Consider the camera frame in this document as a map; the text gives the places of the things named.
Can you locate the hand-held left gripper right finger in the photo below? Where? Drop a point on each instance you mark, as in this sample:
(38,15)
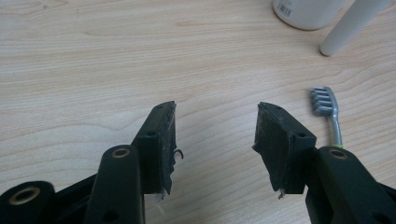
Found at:
(280,146)

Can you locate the white plastic bottle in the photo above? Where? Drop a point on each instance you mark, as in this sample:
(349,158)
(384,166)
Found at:
(306,14)

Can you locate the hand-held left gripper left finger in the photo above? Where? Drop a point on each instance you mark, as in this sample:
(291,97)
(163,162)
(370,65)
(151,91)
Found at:
(155,149)

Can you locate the white cylindrical tube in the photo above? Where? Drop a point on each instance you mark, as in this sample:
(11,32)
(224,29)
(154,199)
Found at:
(351,26)

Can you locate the grey toothbrush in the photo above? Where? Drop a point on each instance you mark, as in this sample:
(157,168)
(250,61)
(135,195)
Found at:
(325,102)

